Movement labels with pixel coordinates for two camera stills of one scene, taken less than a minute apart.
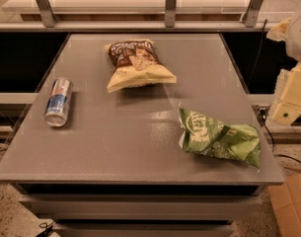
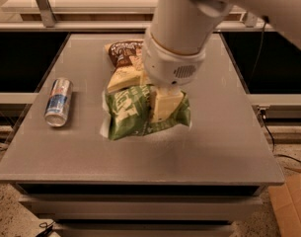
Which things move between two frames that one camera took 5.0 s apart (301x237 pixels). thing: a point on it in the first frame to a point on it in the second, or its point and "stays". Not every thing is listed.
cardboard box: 289,202 stays
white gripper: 298,39 to 168,66
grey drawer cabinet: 117,168 stays
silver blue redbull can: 59,103 stays
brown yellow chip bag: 136,63 stays
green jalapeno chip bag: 206,135 to 128,113
